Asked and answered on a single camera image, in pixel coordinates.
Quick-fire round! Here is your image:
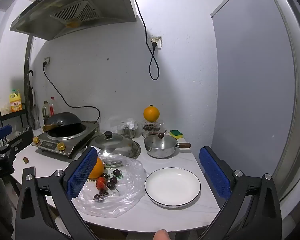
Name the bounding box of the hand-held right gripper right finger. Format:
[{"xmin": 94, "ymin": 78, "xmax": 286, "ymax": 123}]
[{"xmin": 199, "ymin": 145, "xmax": 283, "ymax": 240}]

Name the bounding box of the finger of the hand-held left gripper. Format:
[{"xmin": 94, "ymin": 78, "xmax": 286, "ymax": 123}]
[
  {"xmin": 2, "ymin": 129, "xmax": 35, "ymax": 159},
  {"xmin": 0, "ymin": 125, "xmax": 13, "ymax": 145}
]

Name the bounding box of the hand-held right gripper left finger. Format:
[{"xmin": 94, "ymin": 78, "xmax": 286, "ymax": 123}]
[{"xmin": 15, "ymin": 146, "xmax": 100, "ymax": 240}]

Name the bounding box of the large orange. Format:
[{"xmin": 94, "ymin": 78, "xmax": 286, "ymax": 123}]
[{"xmin": 88, "ymin": 156, "xmax": 105, "ymax": 180}]

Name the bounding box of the white plate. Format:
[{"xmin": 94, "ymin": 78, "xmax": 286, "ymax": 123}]
[{"xmin": 144, "ymin": 167, "xmax": 201, "ymax": 207}]

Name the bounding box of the printed clear plastic bag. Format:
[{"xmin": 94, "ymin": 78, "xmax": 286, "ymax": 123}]
[{"xmin": 71, "ymin": 154, "xmax": 147, "ymax": 218}]

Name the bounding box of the person's right hand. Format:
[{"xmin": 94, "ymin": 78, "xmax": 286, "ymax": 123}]
[{"xmin": 154, "ymin": 229, "xmax": 169, "ymax": 240}]

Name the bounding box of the black umbrella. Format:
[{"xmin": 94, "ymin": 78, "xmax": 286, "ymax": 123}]
[{"xmin": 28, "ymin": 70, "xmax": 42, "ymax": 130}]

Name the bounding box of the steel induction cooker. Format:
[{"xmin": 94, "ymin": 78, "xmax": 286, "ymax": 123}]
[{"xmin": 32, "ymin": 120, "xmax": 100, "ymax": 159}]

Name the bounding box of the yellow detergent bottle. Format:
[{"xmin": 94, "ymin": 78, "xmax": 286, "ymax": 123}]
[{"xmin": 9, "ymin": 89, "xmax": 24, "ymax": 113}]

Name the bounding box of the large steel pot lid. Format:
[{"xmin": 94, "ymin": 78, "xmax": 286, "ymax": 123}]
[{"xmin": 89, "ymin": 131, "xmax": 142, "ymax": 159}]

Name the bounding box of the black wok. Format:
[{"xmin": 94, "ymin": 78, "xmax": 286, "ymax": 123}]
[{"xmin": 42, "ymin": 112, "xmax": 82, "ymax": 132}]

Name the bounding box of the small steel saucepan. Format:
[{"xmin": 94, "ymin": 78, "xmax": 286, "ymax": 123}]
[{"xmin": 143, "ymin": 132, "xmax": 191, "ymax": 159}]

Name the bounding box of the crumpled clear bag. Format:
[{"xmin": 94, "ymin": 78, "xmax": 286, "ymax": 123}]
[{"xmin": 107, "ymin": 116, "xmax": 143, "ymax": 138}]

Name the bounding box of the clear plastic fruit box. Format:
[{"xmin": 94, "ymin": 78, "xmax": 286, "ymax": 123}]
[{"xmin": 141, "ymin": 121, "xmax": 165, "ymax": 133}]

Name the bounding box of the small white bowl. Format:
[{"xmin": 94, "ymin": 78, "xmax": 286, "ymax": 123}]
[{"xmin": 142, "ymin": 131, "xmax": 165, "ymax": 138}]

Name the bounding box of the grey vertical pipe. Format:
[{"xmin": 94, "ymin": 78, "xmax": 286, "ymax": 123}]
[{"xmin": 23, "ymin": 35, "xmax": 34, "ymax": 130}]

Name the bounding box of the heap of boxed cherries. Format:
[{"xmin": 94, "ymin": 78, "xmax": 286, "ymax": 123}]
[{"xmin": 143, "ymin": 124, "xmax": 162, "ymax": 132}]

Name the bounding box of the orange with green stem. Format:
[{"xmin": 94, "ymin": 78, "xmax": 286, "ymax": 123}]
[{"xmin": 143, "ymin": 104, "xmax": 160, "ymax": 123}]

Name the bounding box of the black cooker power cable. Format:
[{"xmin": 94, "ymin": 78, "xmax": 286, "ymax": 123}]
[{"xmin": 42, "ymin": 61, "xmax": 101, "ymax": 130}]

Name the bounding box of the black range hood cable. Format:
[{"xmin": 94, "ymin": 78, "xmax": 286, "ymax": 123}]
[{"xmin": 131, "ymin": 0, "xmax": 159, "ymax": 81}]

